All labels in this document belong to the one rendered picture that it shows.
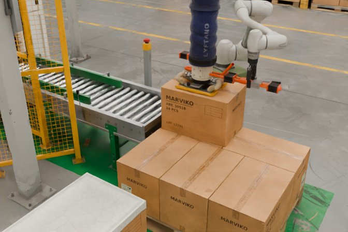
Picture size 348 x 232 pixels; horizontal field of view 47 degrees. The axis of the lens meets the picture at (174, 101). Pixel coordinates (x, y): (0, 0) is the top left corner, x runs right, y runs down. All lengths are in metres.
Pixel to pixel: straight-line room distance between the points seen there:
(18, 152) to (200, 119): 1.49
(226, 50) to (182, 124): 0.92
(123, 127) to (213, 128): 0.84
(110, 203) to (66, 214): 0.21
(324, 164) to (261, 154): 1.15
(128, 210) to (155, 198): 1.11
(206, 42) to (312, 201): 1.67
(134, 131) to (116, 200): 1.56
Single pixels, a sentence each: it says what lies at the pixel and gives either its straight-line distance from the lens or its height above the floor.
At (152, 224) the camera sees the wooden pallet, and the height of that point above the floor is 0.02.
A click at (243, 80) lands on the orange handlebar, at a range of 3.10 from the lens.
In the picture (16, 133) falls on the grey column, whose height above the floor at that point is 0.67.
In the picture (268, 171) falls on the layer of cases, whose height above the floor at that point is 0.54.
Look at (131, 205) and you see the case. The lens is 1.99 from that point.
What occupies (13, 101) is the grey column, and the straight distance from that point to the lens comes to 3.29.
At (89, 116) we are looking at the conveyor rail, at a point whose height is 0.50.
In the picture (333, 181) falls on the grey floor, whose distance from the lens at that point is 4.05.
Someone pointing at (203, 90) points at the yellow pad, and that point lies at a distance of 3.18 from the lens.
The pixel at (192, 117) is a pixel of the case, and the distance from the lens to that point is 3.27.
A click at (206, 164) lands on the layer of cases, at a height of 0.54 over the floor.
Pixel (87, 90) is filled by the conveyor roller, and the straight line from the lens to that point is 4.30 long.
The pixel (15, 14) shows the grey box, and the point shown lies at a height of 1.60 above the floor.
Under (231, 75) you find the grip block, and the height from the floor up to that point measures 1.10.
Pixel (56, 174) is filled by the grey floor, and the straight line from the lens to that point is 4.00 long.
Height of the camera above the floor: 2.33
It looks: 27 degrees down
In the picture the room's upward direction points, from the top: straight up
